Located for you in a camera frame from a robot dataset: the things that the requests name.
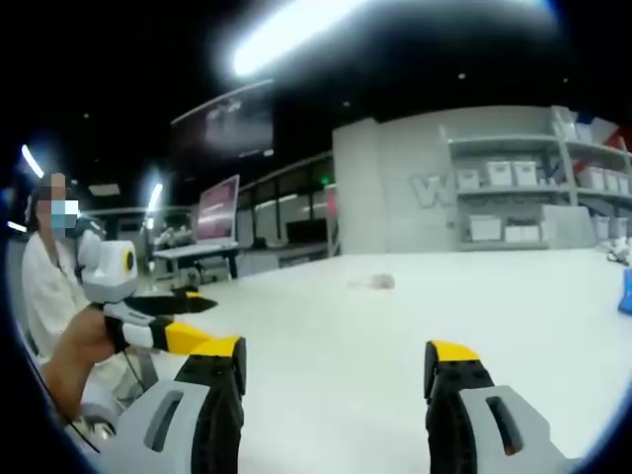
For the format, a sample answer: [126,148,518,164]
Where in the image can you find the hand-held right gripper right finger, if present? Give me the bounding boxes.
[423,338,585,474]

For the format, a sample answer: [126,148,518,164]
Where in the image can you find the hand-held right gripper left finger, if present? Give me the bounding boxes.
[109,336,248,474]

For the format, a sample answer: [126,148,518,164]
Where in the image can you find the clear resealable bag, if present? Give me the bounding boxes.
[347,273,397,291]

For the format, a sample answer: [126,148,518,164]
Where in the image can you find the grey desk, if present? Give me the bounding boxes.
[151,242,244,283]

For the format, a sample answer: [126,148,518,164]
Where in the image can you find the grey chair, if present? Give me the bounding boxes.
[72,400,120,441]

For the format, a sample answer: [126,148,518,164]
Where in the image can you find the person in white coat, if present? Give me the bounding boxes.
[22,231,124,411]

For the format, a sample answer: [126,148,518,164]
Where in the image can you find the computer monitor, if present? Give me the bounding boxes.
[196,174,242,247]

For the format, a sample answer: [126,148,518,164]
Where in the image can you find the blue packet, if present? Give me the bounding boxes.
[616,269,632,313]

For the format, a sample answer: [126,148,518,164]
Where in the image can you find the hanging dark screen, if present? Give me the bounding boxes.
[170,80,276,160]

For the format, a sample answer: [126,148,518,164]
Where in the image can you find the small white items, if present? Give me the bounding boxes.
[604,240,632,264]

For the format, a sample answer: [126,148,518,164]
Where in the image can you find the grey storage shelf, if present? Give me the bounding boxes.
[445,105,632,252]

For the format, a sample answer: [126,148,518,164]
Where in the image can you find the row of white storage boxes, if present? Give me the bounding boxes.
[456,158,632,244]

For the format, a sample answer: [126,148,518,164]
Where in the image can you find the long ceiling light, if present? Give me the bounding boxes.
[230,0,379,79]

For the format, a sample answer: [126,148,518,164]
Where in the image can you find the black cable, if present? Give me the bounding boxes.
[117,345,150,396]

